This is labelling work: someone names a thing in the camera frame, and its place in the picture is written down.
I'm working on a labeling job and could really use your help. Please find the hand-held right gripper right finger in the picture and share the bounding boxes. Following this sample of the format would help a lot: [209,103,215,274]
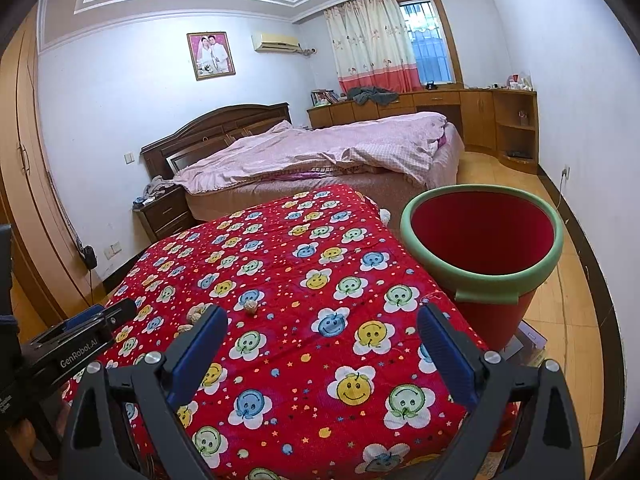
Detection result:
[416,302,586,480]

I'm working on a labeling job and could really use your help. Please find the wall air conditioner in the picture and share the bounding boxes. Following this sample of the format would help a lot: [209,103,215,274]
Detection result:
[251,31,301,53]

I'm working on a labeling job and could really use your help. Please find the light wooden desk cabinet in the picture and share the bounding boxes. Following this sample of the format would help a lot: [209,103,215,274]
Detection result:
[306,87,540,176]

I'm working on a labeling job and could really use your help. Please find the dark wooden bed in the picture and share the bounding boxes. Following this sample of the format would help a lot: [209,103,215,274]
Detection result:
[140,102,466,223]

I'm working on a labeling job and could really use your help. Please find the white power cable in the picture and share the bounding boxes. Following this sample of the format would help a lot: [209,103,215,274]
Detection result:
[550,175,571,211]

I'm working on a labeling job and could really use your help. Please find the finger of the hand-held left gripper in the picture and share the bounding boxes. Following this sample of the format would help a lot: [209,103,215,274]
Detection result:
[65,299,138,333]

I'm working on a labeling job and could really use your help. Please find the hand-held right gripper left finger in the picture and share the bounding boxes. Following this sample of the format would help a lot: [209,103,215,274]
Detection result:
[60,304,230,480]

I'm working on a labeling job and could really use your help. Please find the pink duvet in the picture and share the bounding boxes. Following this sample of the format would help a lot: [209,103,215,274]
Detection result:
[172,111,448,193]

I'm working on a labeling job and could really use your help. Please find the stack of books under bin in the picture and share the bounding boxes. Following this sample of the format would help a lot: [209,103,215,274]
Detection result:
[500,320,548,366]

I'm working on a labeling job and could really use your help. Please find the red smiley flower printed blanket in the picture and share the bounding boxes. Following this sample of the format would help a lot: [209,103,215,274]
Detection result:
[62,184,521,480]

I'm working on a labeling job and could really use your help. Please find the pale crumpled clothes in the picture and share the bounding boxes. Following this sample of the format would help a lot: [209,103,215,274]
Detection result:
[144,176,176,198]

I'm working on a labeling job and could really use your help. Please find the red bin with green rim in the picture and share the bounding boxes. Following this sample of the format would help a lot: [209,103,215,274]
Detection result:
[400,184,565,353]

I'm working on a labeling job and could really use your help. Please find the light wooden wardrobe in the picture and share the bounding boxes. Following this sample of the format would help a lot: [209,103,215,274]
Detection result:
[0,10,108,331]

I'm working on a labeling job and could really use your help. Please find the grey crumpled clothes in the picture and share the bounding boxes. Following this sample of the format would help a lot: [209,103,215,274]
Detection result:
[346,86,401,107]

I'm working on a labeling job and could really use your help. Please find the dark wooden nightstand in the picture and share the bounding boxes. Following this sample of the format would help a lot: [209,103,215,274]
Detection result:
[132,186,196,243]

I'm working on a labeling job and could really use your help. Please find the framed wedding photo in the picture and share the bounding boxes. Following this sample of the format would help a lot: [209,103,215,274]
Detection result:
[186,31,236,82]

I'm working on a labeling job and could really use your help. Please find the cream and red curtain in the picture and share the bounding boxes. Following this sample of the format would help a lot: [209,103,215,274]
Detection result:
[324,0,423,95]

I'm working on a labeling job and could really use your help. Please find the barred window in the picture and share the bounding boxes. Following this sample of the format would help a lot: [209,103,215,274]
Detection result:
[397,0,463,86]

